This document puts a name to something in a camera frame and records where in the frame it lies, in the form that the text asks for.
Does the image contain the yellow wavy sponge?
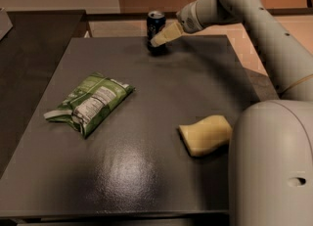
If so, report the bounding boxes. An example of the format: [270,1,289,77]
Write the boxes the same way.
[179,115,233,157]

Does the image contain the green chip bag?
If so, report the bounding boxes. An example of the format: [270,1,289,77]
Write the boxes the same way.
[44,72,135,138]

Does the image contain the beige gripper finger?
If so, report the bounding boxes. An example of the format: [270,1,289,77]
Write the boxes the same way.
[151,22,184,47]

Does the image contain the dark blue pepsi can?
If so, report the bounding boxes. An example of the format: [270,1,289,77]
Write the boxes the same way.
[147,10,166,55]

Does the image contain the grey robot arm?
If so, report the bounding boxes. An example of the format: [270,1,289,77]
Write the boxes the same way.
[152,0,313,226]

